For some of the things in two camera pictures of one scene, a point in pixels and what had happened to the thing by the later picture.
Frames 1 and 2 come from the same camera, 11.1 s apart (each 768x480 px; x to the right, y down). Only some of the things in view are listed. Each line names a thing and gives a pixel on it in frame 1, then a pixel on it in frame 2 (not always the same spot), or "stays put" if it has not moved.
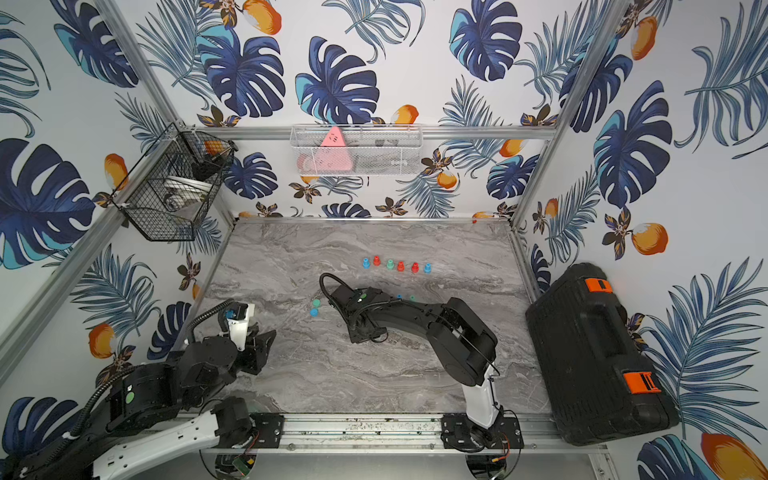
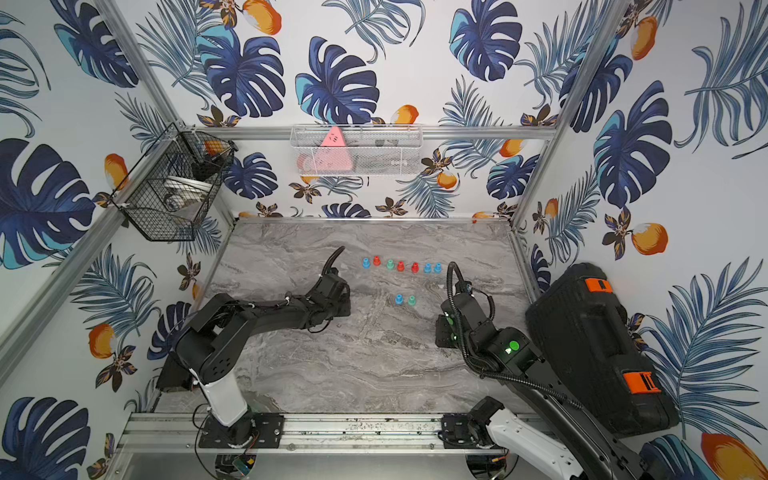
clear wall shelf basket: [358, 149] stays put
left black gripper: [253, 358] → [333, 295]
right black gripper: [354, 337] → [441, 327]
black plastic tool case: [599, 382] stays put
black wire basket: [174, 184] stays put
